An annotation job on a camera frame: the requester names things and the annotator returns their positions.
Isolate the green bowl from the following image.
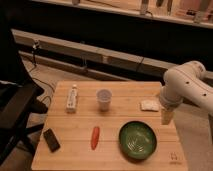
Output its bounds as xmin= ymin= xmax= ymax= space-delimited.
xmin=119 ymin=121 xmax=157 ymax=160

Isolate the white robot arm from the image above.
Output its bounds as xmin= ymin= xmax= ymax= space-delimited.
xmin=159 ymin=61 xmax=213 ymax=135

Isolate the white ceramic cup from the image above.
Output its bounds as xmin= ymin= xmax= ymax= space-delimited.
xmin=96 ymin=89 xmax=112 ymax=111

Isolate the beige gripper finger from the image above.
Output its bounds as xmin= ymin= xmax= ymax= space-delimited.
xmin=161 ymin=108 xmax=174 ymax=125

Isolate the wooden board table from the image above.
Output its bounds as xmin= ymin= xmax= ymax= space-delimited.
xmin=32 ymin=81 xmax=188 ymax=171

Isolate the black chair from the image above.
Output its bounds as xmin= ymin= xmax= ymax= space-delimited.
xmin=0 ymin=83 xmax=48 ymax=166

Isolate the red carrot toy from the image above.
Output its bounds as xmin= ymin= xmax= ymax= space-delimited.
xmin=91 ymin=127 xmax=100 ymax=150

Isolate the black eraser block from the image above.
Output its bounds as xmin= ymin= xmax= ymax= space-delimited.
xmin=43 ymin=129 xmax=60 ymax=152

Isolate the black floor cable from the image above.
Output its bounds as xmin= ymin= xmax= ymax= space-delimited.
xmin=31 ymin=46 xmax=56 ymax=108

